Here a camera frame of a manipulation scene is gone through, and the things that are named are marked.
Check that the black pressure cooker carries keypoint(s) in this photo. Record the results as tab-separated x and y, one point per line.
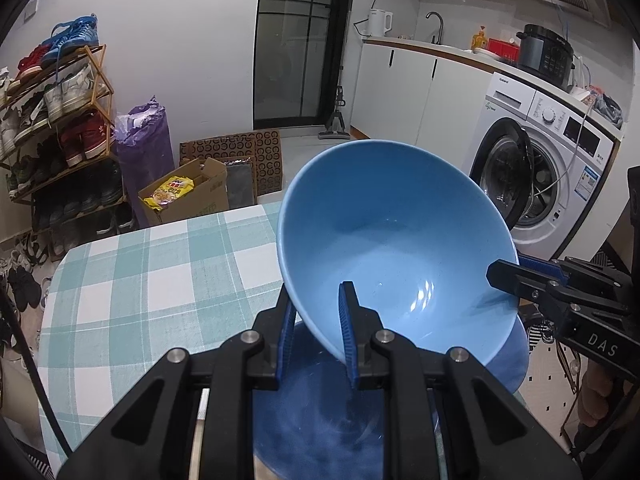
545	55

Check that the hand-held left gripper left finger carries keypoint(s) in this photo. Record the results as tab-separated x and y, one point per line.
287	332

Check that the purple plastic bag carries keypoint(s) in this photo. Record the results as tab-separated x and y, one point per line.
145	160

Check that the blue bowl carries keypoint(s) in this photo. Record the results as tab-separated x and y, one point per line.
310	425
390	240

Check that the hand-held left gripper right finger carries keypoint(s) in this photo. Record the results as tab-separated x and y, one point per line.
347	332

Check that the yellow snack packet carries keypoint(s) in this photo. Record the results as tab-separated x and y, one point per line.
170	191

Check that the person's right hand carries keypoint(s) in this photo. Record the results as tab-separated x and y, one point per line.
595	395

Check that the white washing machine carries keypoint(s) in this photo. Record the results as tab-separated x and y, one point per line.
595	210

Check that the white wall switch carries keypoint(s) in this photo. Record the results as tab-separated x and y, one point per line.
30	11

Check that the white electric kettle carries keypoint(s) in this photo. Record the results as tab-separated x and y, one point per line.
380	24

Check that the brown cardboard box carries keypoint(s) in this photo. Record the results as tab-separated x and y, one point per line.
210	195

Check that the pile of scattered shoes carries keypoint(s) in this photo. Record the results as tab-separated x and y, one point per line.
25	285

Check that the teal white checked tablecloth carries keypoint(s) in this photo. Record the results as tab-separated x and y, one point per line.
125	300

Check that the red box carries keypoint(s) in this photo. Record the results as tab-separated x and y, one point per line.
505	49

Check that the white base cabinet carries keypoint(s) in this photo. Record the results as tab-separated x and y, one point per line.
400	90

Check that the dark grey wrapped panel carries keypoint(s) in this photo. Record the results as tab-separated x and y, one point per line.
240	182

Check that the curved metal faucet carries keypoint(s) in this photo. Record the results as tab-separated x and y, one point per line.
441	32

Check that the wooden shoe rack with shoes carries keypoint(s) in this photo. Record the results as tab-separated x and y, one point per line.
82	140

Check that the black framed glass door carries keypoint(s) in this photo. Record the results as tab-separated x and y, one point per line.
300	45

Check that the grey cloth bundle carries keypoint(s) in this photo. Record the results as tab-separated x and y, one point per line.
607	110

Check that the grey stick vacuum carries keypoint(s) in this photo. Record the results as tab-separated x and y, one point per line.
336	125

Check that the yellow bottle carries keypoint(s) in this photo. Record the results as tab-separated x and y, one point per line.
479	41

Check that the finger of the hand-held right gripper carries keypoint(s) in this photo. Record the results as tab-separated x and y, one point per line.
545	266
515	280

